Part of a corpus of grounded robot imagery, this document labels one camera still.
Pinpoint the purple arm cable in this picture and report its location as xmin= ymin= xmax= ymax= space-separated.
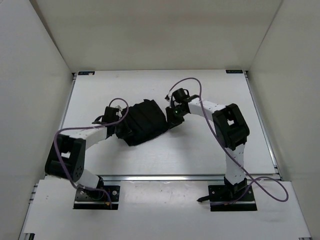
xmin=169 ymin=77 xmax=290 ymax=206
xmin=53 ymin=97 xmax=130 ymax=208

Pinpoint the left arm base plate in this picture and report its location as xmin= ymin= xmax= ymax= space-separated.
xmin=73 ymin=183 xmax=121 ymax=211

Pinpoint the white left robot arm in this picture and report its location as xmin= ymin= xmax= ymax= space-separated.
xmin=44 ymin=107 xmax=129 ymax=199

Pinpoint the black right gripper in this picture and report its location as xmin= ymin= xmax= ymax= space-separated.
xmin=166 ymin=105 xmax=188 ymax=130

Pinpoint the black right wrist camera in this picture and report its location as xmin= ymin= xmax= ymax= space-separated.
xmin=172 ymin=88 xmax=190 ymax=103

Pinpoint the corner label sticker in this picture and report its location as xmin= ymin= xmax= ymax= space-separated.
xmin=225 ymin=69 xmax=243 ymax=74
xmin=78 ymin=71 xmax=95 ymax=76

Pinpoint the black pleated skirt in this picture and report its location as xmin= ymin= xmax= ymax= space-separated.
xmin=120 ymin=99 xmax=168 ymax=146

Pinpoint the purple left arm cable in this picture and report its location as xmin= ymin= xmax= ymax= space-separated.
xmin=53 ymin=97 xmax=130 ymax=208

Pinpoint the left corner label sticker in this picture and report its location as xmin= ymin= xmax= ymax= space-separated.
xmin=78 ymin=71 xmax=95 ymax=76

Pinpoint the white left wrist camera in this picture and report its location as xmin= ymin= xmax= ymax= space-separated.
xmin=115 ymin=105 xmax=123 ymax=119

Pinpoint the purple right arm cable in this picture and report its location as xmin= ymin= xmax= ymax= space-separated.
xmin=169 ymin=77 xmax=290 ymax=206

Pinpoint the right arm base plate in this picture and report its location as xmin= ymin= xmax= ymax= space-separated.
xmin=197 ymin=185 xmax=258 ymax=212

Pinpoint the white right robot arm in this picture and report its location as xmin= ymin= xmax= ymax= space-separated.
xmin=165 ymin=95 xmax=250 ymax=200

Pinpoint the right corner label sticker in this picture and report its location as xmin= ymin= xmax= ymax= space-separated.
xmin=225 ymin=69 xmax=243 ymax=74

